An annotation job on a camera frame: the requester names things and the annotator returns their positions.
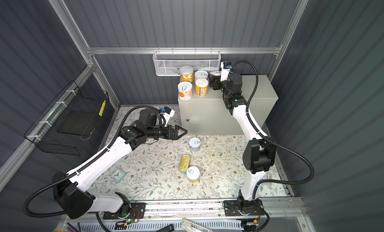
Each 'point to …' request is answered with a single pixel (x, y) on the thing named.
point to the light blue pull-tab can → (194, 144)
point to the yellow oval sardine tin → (184, 163)
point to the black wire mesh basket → (65, 126)
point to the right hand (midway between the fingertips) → (216, 73)
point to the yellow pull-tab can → (193, 174)
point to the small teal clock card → (118, 175)
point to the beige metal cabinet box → (210, 115)
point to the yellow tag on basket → (102, 108)
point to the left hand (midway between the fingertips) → (182, 131)
